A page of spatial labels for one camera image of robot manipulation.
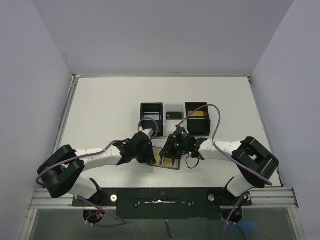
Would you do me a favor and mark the gold card in tray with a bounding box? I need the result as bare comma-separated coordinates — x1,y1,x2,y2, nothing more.
188,111,208,118

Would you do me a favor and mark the brown leather card holder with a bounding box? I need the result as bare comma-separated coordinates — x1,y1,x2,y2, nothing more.
148,147,181,171

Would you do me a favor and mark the black white card sorting tray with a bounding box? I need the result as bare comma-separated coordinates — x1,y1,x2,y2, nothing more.
138,102,211,138

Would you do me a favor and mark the silver card in tray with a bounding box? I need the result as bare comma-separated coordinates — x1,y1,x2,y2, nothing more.
142,113,161,121

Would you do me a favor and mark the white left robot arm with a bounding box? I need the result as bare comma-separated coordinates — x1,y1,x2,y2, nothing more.
36,128,153,206

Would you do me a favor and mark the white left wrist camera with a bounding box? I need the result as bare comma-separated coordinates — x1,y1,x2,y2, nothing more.
138,127,154,139

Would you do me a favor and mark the aluminium frame rail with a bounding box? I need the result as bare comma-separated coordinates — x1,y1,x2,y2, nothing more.
246,187,299,209

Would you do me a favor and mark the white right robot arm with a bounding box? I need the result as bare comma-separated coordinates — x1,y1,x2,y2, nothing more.
159,127,279,205

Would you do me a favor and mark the black card in tray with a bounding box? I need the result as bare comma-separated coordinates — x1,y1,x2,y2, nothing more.
166,111,183,120

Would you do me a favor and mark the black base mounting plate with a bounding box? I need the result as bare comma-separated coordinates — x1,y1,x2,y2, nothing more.
72,187,252,223

